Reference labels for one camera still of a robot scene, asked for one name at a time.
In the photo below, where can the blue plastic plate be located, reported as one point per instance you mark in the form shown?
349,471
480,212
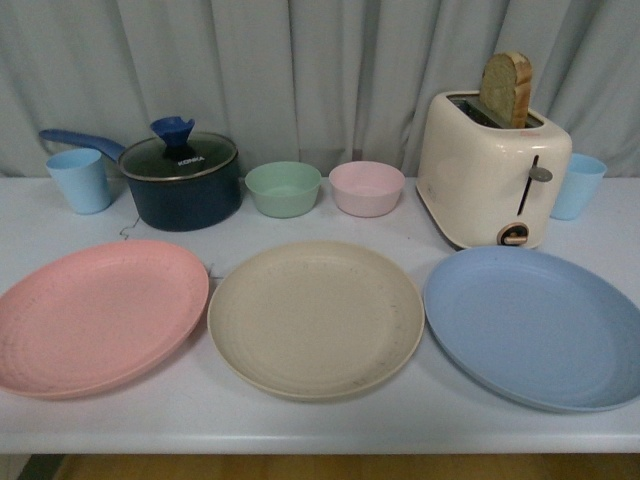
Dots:
536,329

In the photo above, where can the green plastic bowl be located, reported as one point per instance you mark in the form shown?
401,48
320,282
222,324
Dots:
284,189

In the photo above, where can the pink plastic bowl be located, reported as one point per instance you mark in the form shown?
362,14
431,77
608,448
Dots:
366,189

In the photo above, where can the beige plastic plate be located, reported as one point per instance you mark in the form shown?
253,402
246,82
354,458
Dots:
316,321

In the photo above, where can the dark blue saucepan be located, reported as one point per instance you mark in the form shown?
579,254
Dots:
179,206

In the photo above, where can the grey curtain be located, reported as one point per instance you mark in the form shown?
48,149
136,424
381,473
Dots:
323,82

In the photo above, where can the glass pot lid blue knob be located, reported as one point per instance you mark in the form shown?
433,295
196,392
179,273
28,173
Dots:
176,152

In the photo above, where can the cream white toaster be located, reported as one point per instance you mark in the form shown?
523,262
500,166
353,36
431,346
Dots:
484,184

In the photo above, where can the pink plastic plate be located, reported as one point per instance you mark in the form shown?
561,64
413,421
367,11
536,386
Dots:
98,318

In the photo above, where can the slice of bread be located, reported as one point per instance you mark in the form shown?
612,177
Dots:
506,87

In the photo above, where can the light blue cup left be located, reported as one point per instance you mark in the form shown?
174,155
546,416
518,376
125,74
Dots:
81,177

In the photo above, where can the light blue cup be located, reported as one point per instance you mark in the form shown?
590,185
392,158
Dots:
581,181
81,177

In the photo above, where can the light blue cup right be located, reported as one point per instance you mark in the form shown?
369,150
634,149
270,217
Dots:
581,181

